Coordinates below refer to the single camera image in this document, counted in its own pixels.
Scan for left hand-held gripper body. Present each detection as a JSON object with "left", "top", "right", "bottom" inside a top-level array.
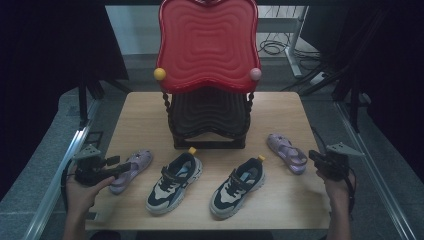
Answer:
[{"left": 73, "top": 144, "right": 113, "bottom": 187}]

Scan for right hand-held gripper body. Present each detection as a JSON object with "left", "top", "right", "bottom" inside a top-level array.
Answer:
[{"left": 319, "top": 142, "right": 365, "bottom": 183}]

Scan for purple sandal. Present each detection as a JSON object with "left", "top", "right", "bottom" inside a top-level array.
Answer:
[
  {"left": 266, "top": 133, "right": 308, "bottom": 176},
  {"left": 109, "top": 148, "right": 154, "bottom": 196}
]

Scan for navy and white sneaker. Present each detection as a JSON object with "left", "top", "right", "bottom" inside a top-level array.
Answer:
[
  {"left": 208, "top": 154, "right": 267, "bottom": 220},
  {"left": 145, "top": 147, "right": 204, "bottom": 215}
]

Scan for red plastic shoe rack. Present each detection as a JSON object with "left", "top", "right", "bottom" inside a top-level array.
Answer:
[{"left": 153, "top": 0, "right": 263, "bottom": 150}]

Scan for person's right hand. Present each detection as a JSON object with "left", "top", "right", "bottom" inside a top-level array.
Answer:
[{"left": 316, "top": 169, "right": 356, "bottom": 212}]

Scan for person's left hand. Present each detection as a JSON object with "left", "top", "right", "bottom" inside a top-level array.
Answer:
[{"left": 64, "top": 168, "right": 116, "bottom": 217}]

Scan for black metal stand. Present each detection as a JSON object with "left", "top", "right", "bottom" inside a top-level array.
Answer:
[
  {"left": 279, "top": 49, "right": 371, "bottom": 134},
  {"left": 77, "top": 63, "right": 133, "bottom": 129}
]

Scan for white power strip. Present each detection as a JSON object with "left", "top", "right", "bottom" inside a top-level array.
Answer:
[{"left": 309, "top": 70, "right": 328, "bottom": 86}]

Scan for white desk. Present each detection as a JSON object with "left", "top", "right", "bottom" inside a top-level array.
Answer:
[{"left": 258, "top": 5, "right": 311, "bottom": 79}]

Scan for black curtain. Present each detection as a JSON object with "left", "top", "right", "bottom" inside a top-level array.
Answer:
[
  {"left": 0, "top": 0, "right": 129, "bottom": 201},
  {"left": 301, "top": 0, "right": 424, "bottom": 184}
]

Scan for black floor bracket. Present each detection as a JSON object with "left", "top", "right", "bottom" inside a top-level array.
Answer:
[{"left": 85, "top": 130, "right": 105, "bottom": 148}]

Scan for metal floor rail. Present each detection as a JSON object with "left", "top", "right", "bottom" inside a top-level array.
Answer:
[
  {"left": 334, "top": 101, "right": 418, "bottom": 240},
  {"left": 23, "top": 99, "right": 101, "bottom": 240}
]

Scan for right hand-held gripper cable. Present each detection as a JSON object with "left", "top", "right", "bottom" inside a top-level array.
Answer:
[{"left": 346, "top": 166, "right": 358, "bottom": 222}]

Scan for black cables on floor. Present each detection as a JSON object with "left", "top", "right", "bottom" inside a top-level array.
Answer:
[{"left": 258, "top": 38, "right": 323, "bottom": 64}]

